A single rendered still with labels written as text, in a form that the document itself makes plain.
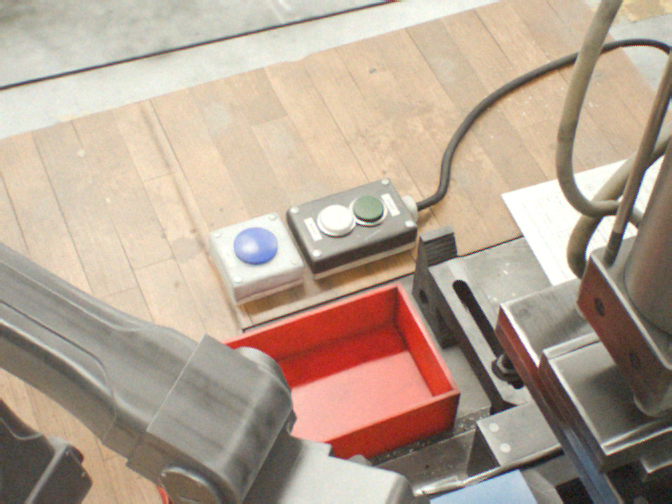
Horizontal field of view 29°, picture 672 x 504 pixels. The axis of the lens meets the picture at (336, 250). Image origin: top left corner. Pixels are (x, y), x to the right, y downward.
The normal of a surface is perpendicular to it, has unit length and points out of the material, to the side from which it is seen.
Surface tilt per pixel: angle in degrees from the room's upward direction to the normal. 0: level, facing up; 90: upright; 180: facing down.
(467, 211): 0
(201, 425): 19
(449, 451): 0
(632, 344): 90
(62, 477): 70
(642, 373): 90
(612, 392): 0
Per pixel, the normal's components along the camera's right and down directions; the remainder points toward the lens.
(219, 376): 0.33, -0.45
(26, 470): 0.87, 0.11
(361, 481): -0.25, -0.67
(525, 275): 0.04, -0.60
